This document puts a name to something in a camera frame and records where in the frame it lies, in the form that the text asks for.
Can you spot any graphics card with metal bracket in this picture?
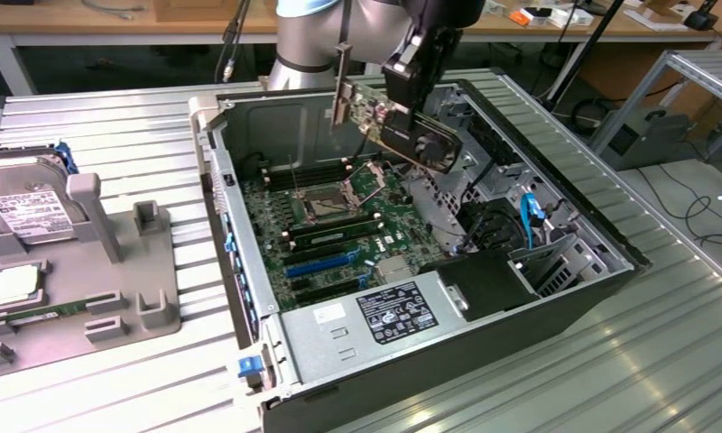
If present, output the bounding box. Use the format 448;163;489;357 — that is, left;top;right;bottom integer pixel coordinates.
329;41;466;176

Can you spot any thin locking lever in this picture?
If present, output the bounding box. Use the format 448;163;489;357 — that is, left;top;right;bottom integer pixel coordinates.
289;154;309;205

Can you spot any silver power supply unit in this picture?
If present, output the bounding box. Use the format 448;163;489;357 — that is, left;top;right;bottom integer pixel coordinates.
275;269;474;387

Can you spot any black hanging cable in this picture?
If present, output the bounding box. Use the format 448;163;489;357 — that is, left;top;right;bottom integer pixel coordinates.
218;0;247;85

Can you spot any green motherboard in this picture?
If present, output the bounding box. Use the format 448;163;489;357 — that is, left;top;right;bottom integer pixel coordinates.
239;157;436;313

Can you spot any blue case latch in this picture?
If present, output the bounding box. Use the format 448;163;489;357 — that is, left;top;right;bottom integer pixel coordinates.
237;355;265;380

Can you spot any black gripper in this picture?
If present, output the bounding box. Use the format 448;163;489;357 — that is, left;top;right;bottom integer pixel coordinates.
380;17;464;112

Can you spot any grey parts rack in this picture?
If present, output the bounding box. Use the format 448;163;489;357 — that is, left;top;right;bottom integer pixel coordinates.
0;172;186;372

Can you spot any black RAM slot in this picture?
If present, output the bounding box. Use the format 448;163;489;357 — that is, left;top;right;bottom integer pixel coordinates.
263;161;346;175
279;210;370;227
269;176;350;190
282;215;374;232
266;171;349;185
265;167;347;180

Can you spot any blue data wire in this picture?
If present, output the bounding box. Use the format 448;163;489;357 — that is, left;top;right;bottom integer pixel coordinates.
520;192;548;252

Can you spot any grey control box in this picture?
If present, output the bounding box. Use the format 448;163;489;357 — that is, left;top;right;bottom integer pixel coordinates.
601;107;709;172

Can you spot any hard disk with blue carrier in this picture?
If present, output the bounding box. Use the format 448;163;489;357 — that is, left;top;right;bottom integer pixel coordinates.
0;142;84;247

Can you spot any metal socket cover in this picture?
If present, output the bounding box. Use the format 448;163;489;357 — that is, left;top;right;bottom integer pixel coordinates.
341;161;389;201

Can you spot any aluminium frame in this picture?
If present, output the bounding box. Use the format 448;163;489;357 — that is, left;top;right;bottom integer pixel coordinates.
589;48;722;164

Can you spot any silver CPU chip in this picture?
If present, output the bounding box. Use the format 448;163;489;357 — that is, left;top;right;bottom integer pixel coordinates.
0;264;44;307

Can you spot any open PC case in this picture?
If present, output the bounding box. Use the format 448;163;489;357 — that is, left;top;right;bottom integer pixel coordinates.
190;78;653;433

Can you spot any white box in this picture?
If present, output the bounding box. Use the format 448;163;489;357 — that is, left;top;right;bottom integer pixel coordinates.
521;5;595;29

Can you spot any long black expansion slot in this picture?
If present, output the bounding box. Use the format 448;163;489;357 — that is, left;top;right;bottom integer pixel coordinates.
297;290;364;310
281;245;356;268
291;278;364;299

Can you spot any black desk device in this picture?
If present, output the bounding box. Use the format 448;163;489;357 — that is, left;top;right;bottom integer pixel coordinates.
681;0;722;31

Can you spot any black plastic shroud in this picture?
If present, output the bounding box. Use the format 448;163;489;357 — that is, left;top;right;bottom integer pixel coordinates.
422;249;545;323

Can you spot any RAM stick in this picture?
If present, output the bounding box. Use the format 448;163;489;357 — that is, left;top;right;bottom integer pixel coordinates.
287;219;384;252
4;303;92;325

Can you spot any blue expansion slot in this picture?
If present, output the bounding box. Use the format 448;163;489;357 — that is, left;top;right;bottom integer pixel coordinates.
285;253;364;280

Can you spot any CPU socket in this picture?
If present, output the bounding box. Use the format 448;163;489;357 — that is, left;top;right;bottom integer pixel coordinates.
294;185;364;226

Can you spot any wooden desk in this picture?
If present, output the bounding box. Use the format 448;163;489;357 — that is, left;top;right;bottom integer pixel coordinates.
0;0;722;97

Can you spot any silver chipset heatsink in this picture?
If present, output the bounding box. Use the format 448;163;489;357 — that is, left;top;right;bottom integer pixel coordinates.
374;255;416;277

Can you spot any metal disk bay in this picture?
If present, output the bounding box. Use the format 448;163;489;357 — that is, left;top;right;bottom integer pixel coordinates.
508;233;607;301

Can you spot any black stand pole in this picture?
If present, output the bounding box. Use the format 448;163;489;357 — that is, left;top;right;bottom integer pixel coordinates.
544;0;632;103

